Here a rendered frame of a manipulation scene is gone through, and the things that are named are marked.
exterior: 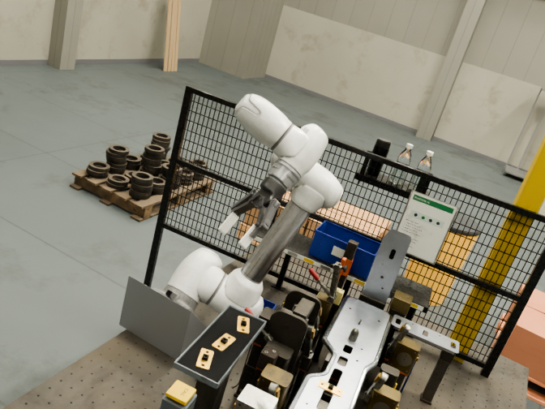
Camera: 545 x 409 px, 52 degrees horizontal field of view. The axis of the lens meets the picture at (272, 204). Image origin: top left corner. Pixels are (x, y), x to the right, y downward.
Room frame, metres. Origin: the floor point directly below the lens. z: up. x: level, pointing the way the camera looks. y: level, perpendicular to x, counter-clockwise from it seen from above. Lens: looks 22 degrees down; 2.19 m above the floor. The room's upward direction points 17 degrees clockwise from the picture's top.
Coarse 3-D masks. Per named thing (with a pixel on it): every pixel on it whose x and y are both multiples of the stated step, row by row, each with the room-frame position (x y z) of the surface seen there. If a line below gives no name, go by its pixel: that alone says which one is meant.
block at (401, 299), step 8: (400, 296) 2.22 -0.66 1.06; (408, 296) 2.24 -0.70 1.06; (392, 304) 2.20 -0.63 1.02; (400, 304) 2.19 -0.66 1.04; (408, 304) 2.18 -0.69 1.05; (392, 312) 2.20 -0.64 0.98; (400, 312) 2.19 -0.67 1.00; (400, 320) 2.19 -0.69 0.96; (392, 328) 2.19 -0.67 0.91; (392, 336) 2.19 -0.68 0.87; (384, 344) 2.19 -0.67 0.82; (384, 352) 2.19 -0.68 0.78; (384, 360) 2.18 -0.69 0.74
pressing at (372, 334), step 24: (336, 312) 2.02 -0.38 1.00; (360, 312) 2.09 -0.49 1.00; (384, 312) 2.15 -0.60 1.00; (336, 336) 1.86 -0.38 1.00; (360, 336) 1.91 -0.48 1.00; (384, 336) 1.97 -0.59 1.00; (336, 360) 1.70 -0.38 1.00; (360, 360) 1.75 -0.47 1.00; (312, 384) 1.54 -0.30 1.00; (360, 384) 1.62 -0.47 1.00; (288, 408) 1.39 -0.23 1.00; (312, 408) 1.42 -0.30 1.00; (336, 408) 1.46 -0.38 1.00
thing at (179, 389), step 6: (174, 384) 1.17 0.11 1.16; (180, 384) 1.18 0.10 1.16; (186, 384) 1.18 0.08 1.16; (168, 390) 1.14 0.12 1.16; (174, 390) 1.15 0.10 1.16; (180, 390) 1.15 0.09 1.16; (186, 390) 1.16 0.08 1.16; (192, 390) 1.17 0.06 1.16; (168, 396) 1.13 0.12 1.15; (174, 396) 1.13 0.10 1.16; (180, 396) 1.13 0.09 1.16; (186, 396) 1.14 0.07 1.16; (192, 396) 1.16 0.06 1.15; (180, 402) 1.12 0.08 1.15; (186, 402) 1.12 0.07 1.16
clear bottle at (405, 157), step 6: (408, 144) 2.63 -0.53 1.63; (408, 150) 2.63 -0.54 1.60; (402, 156) 2.62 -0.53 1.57; (408, 156) 2.62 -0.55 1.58; (402, 162) 2.61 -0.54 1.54; (408, 162) 2.62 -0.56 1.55; (396, 174) 2.62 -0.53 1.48; (402, 174) 2.61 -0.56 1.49; (390, 180) 2.63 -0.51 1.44; (396, 180) 2.61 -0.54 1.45; (402, 180) 2.62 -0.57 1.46
